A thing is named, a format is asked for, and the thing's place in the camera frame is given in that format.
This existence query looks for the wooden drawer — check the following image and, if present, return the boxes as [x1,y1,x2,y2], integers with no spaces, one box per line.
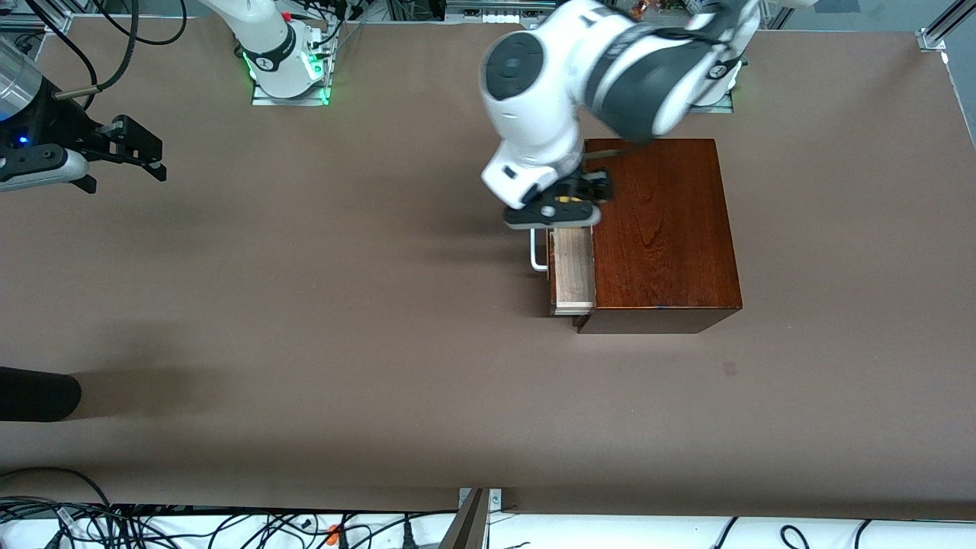
[547,226,597,316]

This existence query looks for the dark brown wooden cabinet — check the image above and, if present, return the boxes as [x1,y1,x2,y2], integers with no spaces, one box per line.
[573,137,743,335]

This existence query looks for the grey connector strip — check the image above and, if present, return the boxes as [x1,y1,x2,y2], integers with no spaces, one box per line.
[445,0,558,24]

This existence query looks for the brown paper table cover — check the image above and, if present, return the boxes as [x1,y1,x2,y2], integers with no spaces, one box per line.
[0,15,976,523]

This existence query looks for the black padded object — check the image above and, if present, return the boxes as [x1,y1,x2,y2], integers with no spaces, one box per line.
[0,366,82,422]

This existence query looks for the grey metal strut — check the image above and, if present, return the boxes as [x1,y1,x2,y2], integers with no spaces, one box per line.
[438,488,490,549]

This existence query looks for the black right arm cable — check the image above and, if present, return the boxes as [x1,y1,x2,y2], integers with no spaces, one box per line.
[55,0,146,100]

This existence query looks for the aluminium frame profile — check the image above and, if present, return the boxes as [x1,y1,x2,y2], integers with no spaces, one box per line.
[917,0,976,53]
[0,0,73,35]

